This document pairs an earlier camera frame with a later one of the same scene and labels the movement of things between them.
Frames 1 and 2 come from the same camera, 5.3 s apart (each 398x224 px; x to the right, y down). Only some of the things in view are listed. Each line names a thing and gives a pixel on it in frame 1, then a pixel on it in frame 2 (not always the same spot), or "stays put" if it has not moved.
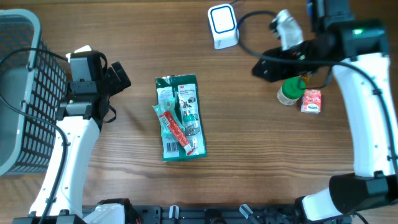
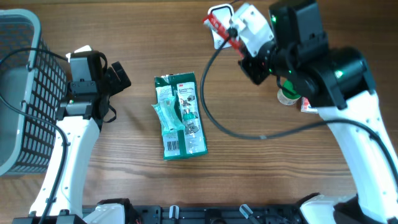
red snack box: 311,101 stays put
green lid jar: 291,90 stays put
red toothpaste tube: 178,132 → 210,22
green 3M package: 185,90 stays put
